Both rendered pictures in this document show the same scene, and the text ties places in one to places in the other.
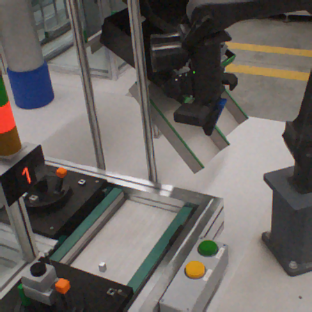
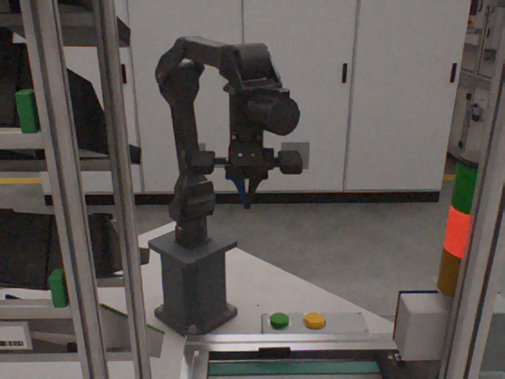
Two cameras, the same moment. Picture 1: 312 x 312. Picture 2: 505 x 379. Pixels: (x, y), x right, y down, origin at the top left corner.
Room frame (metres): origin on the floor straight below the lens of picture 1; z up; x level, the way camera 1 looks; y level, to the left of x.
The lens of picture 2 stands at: (1.31, 0.56, 1.57)
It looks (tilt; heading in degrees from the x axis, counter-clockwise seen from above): 22 degrees down; 238
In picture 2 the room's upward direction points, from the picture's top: straight up
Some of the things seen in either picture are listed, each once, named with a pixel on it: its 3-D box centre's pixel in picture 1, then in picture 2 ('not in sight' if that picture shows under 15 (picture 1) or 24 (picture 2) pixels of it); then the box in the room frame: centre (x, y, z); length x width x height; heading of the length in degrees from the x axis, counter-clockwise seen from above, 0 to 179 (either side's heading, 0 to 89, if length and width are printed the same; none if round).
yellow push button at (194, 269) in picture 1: (195, 270); (314, 321); (0.78, -0.05, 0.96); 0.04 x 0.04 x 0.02
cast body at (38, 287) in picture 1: (37, 278); not in sight; (0.71, 0.25, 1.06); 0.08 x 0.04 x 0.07; 59
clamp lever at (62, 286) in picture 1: (62, 295); not in sight; (0.68, 0.21, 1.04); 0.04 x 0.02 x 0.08; 59
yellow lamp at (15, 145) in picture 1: (5, 138); (463, 269); (0.86, 0.29, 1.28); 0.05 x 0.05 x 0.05
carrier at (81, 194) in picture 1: (40, 182); not in sight; (1.09, 0.31, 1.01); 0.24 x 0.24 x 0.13; 59
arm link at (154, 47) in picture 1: (182, 38); (262, 91); (0.90, -0.06, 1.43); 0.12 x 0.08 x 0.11; 93
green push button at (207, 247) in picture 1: (207, 248); (279, 321); (0.84, -0.09, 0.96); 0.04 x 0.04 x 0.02
